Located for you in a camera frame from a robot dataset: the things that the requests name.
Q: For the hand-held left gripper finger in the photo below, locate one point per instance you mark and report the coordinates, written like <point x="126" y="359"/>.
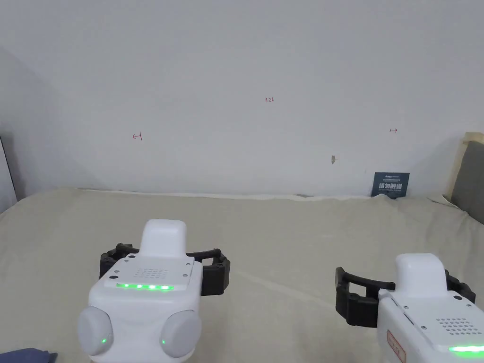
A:
<point x="107" y="257"/>
<point x="216" y="278"/>

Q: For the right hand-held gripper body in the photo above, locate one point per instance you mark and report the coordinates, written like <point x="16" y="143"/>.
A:
<point x="427" y="314"/>

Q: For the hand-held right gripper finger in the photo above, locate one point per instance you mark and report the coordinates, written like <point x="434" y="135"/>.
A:
<point x="459" y="285"/>
<point x="357" y="306"/>

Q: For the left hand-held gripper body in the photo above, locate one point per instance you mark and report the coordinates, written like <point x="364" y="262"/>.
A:
<point x="151" y="314"/>

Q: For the bed with beige sheet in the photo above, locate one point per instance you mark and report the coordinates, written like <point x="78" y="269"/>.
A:
<point x="280" y="234"/>

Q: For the grey padded headboard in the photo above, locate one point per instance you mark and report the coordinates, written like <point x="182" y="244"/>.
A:
<point x="470" y="181"/>

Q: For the dark blue card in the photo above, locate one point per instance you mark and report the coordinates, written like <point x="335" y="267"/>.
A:
<point x="390" y="184"/>

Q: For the dark blue garment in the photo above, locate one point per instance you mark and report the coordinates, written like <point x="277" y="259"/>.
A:
<point x="26" y="356"/>

